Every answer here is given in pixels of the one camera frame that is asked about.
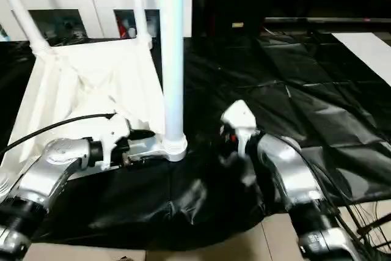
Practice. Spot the black metal rail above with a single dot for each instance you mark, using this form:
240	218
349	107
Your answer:
324	22

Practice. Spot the white plastic table leg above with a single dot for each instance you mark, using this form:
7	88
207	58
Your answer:
139	10
24	10
172	41

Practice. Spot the black plastic mat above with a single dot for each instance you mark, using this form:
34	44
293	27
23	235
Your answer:
317	120

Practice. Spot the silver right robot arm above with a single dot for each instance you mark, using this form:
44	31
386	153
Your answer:
293	175

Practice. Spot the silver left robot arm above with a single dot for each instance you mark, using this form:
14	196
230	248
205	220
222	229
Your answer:
43	175

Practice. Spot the white plastic table top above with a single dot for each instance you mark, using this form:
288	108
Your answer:
91	77

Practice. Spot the small tan tag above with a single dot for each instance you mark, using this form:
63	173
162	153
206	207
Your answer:
237	25

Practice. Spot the white flat board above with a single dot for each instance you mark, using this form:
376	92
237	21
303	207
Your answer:
369	53

